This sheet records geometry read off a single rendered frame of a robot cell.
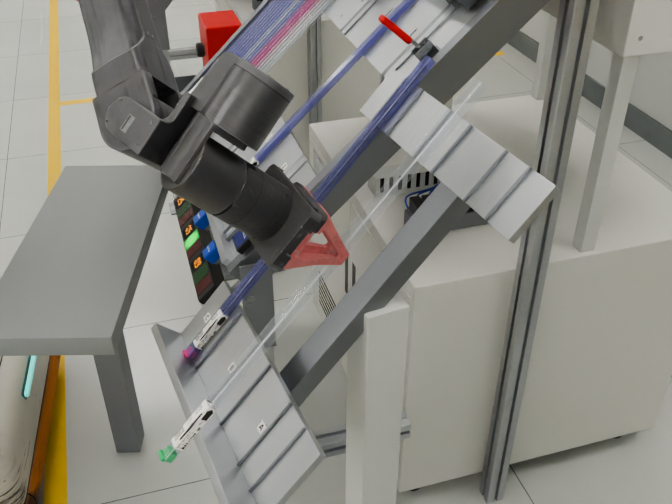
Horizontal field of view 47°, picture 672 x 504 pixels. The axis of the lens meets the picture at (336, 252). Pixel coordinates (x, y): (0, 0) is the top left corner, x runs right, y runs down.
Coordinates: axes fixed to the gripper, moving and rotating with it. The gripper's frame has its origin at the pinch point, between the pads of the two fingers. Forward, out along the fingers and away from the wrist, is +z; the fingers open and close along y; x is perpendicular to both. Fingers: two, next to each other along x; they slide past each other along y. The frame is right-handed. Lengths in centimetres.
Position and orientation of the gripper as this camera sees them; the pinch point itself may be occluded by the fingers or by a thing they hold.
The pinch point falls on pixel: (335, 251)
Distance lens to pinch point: 76.5
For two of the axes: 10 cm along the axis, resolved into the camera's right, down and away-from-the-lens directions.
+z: 6.6, 4.0, 6.3
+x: -6.3, 7.6, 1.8
